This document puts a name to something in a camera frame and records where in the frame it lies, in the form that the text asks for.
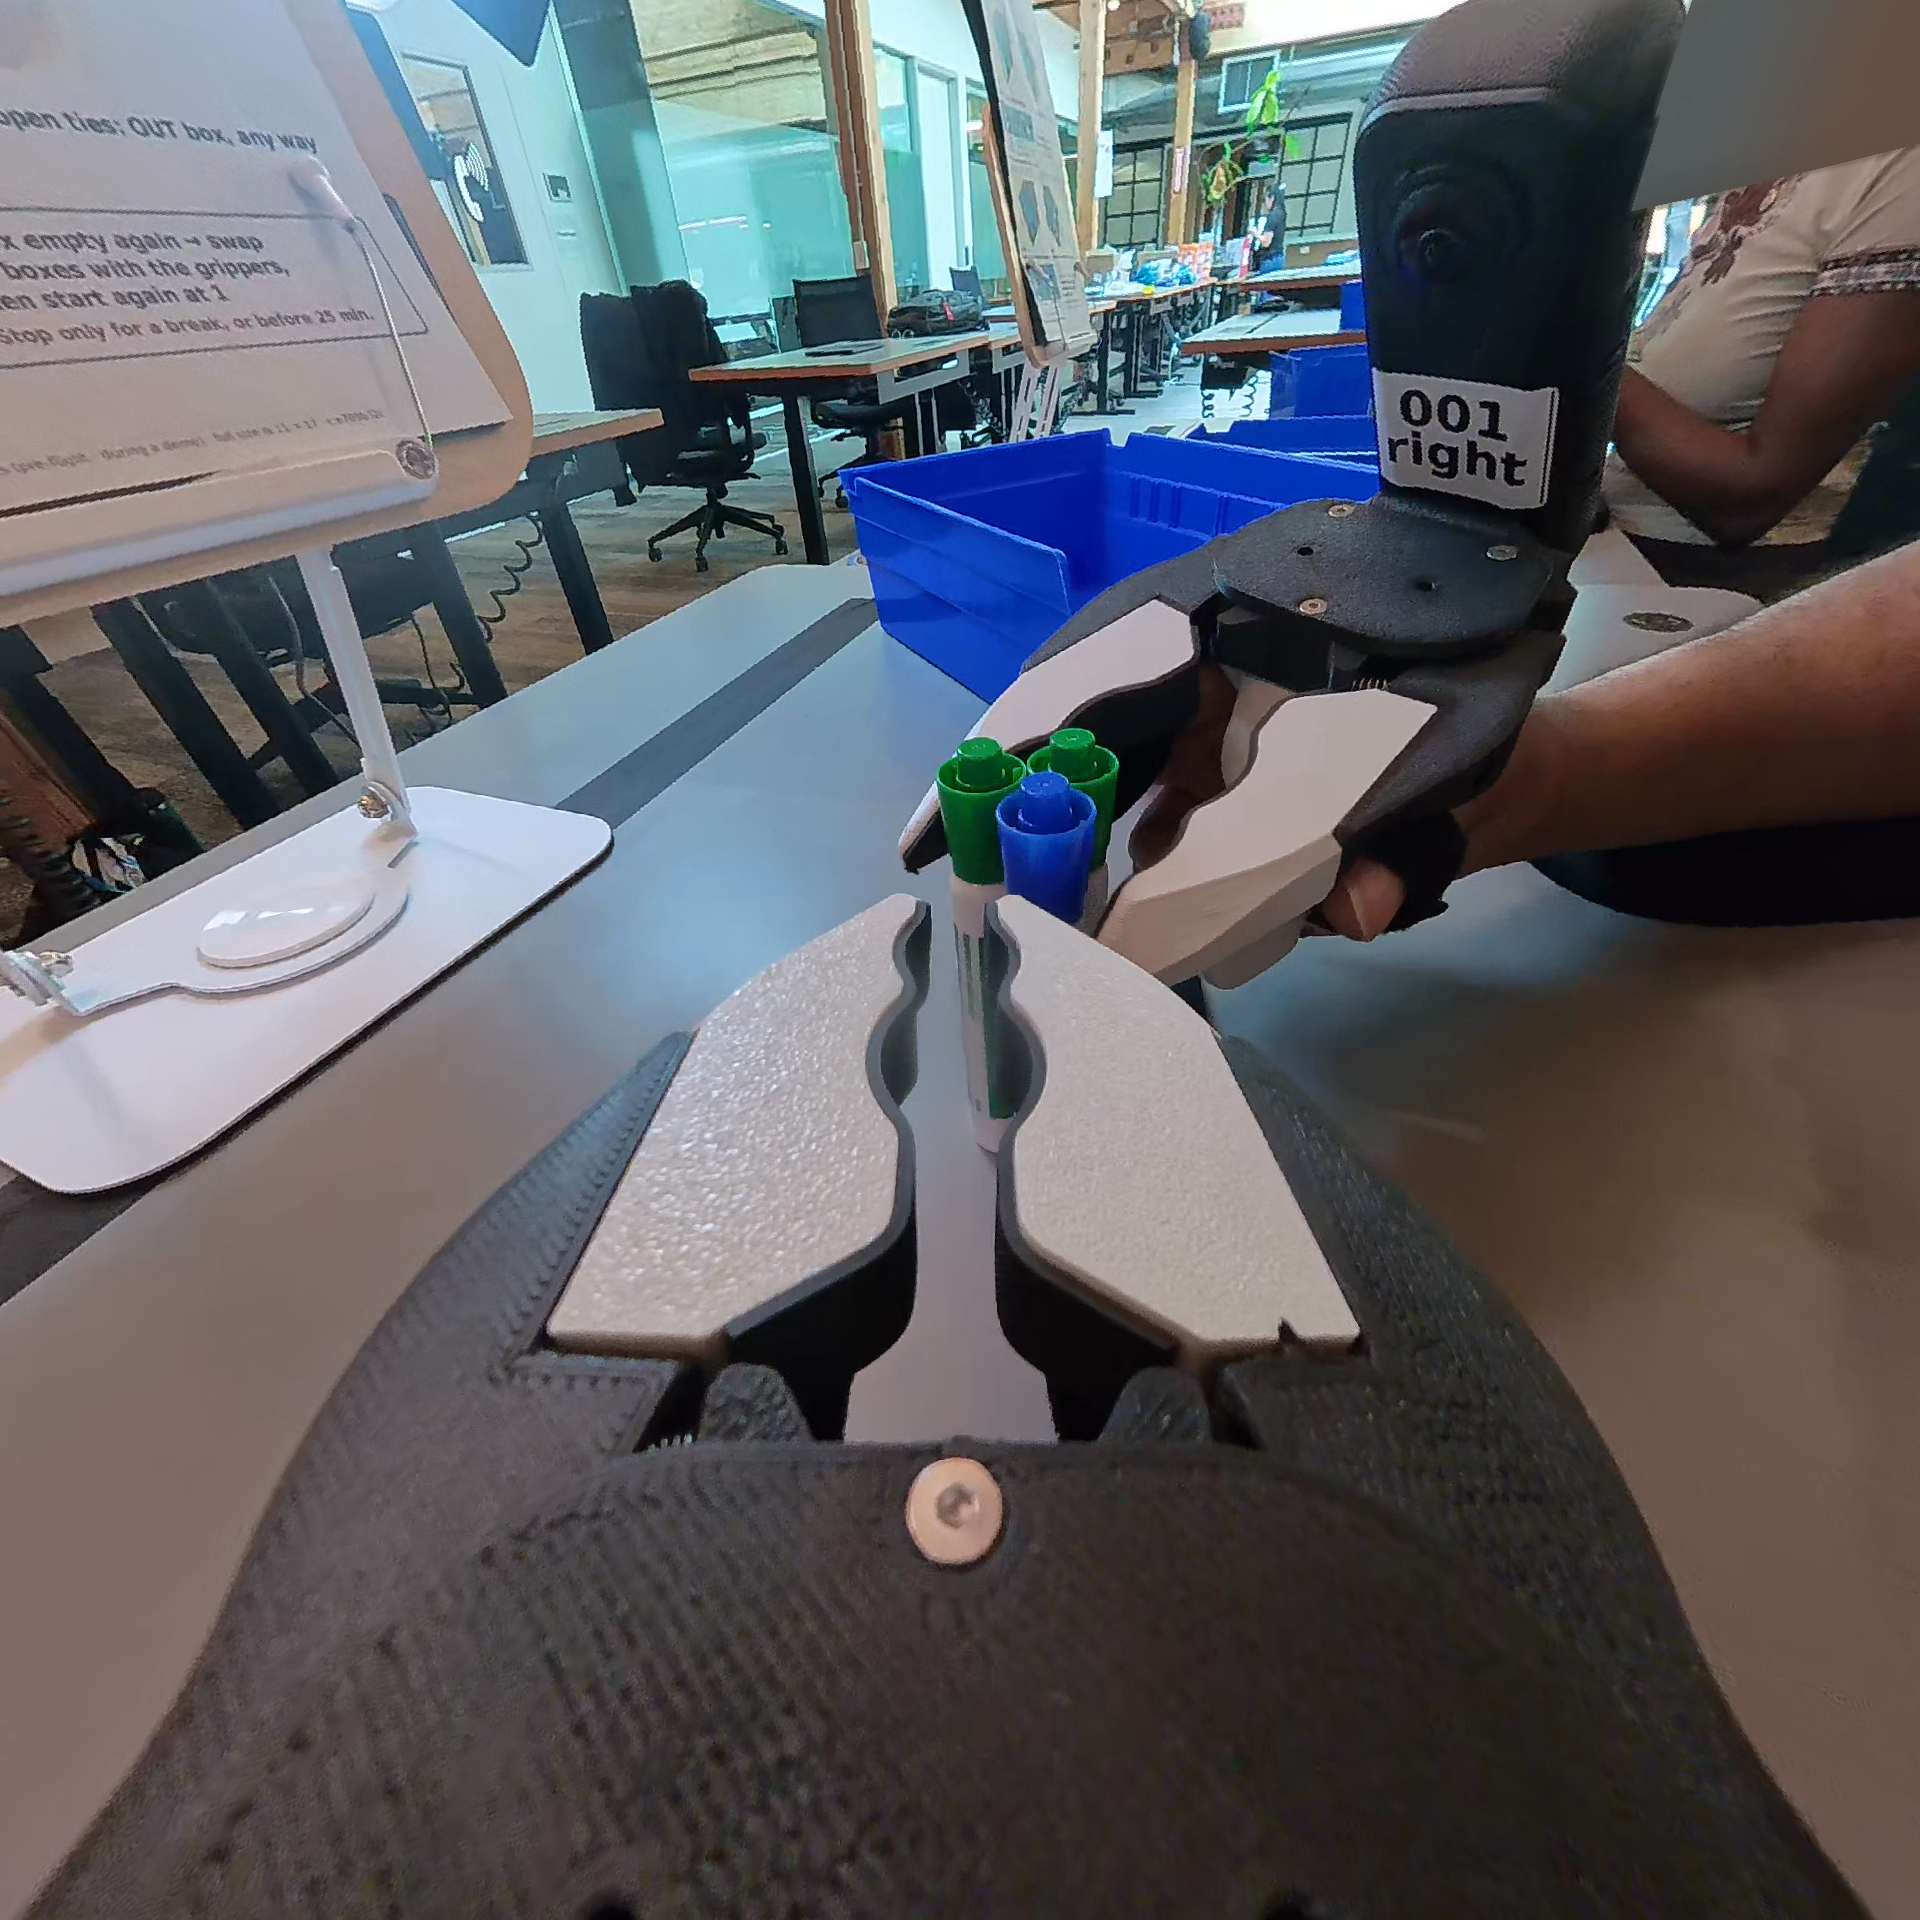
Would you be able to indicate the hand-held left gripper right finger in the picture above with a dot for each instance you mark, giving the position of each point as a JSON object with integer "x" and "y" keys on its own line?
{"x": 1171, "y": 1171}

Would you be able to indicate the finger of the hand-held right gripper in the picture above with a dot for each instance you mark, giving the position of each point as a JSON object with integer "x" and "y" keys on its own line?
{"x": 1050, "y": 690}
{"x": 1305, "y": 779}

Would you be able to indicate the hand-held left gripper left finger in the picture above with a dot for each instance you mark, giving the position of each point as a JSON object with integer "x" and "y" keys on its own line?
{"x": 734, "y": 1155}

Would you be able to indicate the green dry erase marker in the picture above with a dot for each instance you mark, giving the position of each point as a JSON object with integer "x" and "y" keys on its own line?
{"x": 973, "y": 818}
{"x": 1084, "y": 764}

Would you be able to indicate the blue dry erase marker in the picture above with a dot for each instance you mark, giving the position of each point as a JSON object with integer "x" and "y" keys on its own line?
{"x": 1044, "y": 848}

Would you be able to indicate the person's right forearm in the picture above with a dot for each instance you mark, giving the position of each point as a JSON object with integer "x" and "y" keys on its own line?
{"x": 1723, "y": 720}

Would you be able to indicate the person's right hand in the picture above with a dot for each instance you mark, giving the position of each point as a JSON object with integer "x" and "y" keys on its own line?
{"x": 1515, "y": 810}

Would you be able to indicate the blue plastic bin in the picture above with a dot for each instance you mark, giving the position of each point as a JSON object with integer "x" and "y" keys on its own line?
{"x": 1318, "y": 381}
{"x": 973, "y": 556}

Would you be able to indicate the wooden office desk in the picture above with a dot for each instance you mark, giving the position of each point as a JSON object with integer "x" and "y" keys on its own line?
{"x": 840, "y": 357}

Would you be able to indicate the black office chair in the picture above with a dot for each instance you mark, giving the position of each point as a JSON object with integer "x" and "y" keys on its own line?
{"x": 691, "y": 389}

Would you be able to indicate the white document stand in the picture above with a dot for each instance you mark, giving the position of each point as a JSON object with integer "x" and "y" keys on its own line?
{"x": 300, "y": 973}

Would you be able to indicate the standing poster board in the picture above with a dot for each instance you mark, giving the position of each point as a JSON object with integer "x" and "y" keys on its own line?
{"x": 1036, "y": 180}

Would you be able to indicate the printed instruction sheet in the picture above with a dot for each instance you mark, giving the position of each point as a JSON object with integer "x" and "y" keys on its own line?
{"x": 180, "y": 300}

